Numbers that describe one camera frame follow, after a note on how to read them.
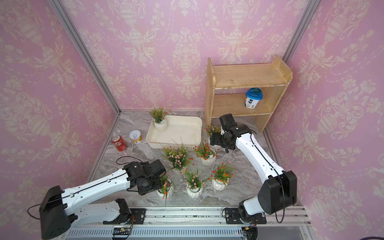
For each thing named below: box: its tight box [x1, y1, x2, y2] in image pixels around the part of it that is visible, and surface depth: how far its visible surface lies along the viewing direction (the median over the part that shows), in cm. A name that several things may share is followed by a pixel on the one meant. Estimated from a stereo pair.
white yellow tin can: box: [129, 129, 143, 144], surface depth 102 cm
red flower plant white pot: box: [193, 140, 219, 166], surface depth 85 cm
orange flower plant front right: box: [208, 162, 236, 191], surface depth 79 cm
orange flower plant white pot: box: [148, 106, 172, 132], surface depth 105 cm
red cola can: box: [111, 134, 128, 151], surface depth 94 cm
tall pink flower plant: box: [161, 138, 194, 172], surface depth 81 cm
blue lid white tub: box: [245, 87, 264, 110], surface depth 89 cm
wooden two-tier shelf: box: [204, 56, 293, 133], surface depth 83 cm
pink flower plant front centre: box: [184, 168, 206, 199], surface depth 77 cm
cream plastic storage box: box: [145, 115, 203, 149], surface depth 111 cm
